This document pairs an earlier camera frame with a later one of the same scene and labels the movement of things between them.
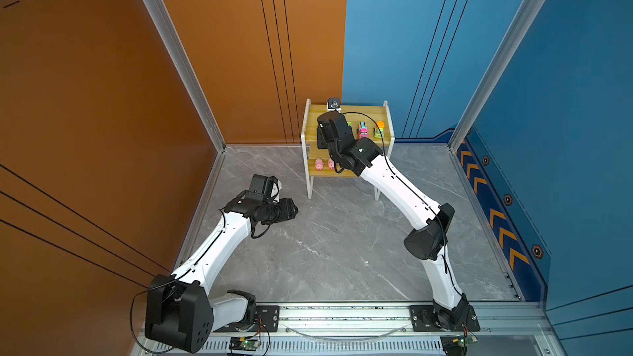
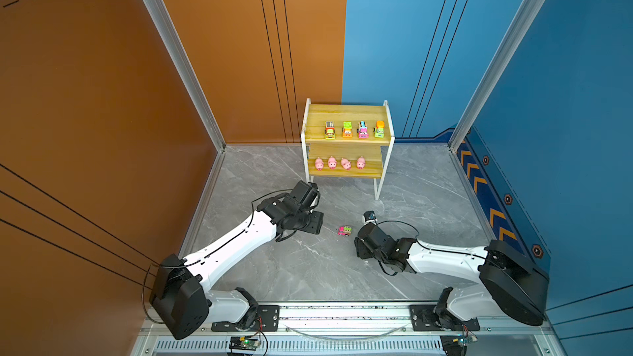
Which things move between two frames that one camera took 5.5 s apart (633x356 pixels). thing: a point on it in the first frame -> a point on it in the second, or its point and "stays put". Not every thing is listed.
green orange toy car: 379,133 stays put
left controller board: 244,344 stays put
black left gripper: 287,208 -> 316,222
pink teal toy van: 363,132 stays put
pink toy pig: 319,164 stays put
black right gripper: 321,142 -> 359,249
